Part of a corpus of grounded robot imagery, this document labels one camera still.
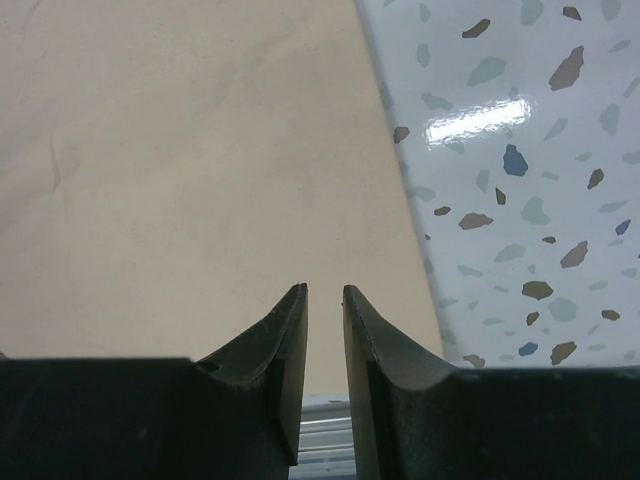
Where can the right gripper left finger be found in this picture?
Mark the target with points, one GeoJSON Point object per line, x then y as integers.
{"type": "Point", "coordinates": [234, 414]}

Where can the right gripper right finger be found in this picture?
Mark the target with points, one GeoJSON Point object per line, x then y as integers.
{"type": "Point", "coordinates": [416, 416]}

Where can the beige surgical drape cloth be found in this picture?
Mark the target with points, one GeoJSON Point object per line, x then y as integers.
{"type": "Point", "coordinates": [169, 169]}

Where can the aluminium frame rail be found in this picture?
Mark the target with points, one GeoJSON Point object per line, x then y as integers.
{"type": "Point", "coordinates": [326, 446]}

